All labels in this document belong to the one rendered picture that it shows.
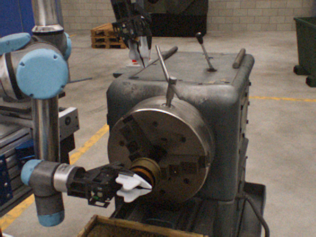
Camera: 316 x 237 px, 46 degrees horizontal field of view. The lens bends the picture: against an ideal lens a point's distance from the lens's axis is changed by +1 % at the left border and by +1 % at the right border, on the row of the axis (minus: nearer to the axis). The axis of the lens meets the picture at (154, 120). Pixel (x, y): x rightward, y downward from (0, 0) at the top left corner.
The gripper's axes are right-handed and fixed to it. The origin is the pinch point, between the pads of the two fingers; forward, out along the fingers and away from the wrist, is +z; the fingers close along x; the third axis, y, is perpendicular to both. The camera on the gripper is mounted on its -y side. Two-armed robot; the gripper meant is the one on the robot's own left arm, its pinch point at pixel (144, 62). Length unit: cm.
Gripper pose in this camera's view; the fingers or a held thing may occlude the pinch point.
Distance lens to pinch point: 113.6
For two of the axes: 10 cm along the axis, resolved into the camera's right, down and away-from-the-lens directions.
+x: 9.1, -1.4, -3.9
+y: -3.2, 3.6, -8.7
